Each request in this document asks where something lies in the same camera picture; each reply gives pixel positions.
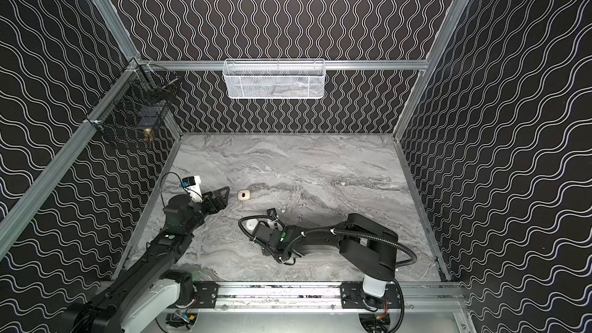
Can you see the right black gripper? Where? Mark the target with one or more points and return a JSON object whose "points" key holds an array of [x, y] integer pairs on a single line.
{"points": [[267, 230]]}

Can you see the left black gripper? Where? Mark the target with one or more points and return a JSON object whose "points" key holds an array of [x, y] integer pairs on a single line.
{"points": [[214, 201]]}

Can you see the beige earbud charging case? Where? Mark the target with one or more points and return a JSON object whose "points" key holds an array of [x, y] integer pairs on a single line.
{"points": [[244, 195]]}

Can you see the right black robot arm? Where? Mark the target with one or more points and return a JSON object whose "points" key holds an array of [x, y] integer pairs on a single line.
{"points": [[370, 247]]}

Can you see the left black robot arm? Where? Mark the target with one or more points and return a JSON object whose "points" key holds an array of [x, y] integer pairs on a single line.
{"points": [[112, 310]]}

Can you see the white round charging case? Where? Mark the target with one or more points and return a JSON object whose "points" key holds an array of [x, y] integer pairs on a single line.
{"points": [[251, 224]]}

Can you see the brass knob in basket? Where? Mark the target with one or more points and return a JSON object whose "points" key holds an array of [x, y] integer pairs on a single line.
{"points": [[148, 135]]}

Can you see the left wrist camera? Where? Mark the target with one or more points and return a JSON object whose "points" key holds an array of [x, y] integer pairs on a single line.
{"points": [[191, 185]]}

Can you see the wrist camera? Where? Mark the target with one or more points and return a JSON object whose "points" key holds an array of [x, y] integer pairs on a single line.
{"points": [[272, 213], [191, 185]]}

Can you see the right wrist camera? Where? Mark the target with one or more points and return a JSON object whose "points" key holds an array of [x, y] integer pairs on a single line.
{"points": [[272, 213]]}

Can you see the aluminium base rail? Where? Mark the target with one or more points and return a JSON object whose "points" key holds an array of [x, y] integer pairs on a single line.
{"points": [[317, 297]]}

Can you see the white wire mesh basket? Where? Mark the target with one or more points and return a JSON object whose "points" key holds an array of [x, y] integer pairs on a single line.
{"points": [[272, 79]]}

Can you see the black wire basket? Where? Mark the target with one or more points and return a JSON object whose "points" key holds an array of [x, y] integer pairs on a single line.
{"points": [[142, 102]]}

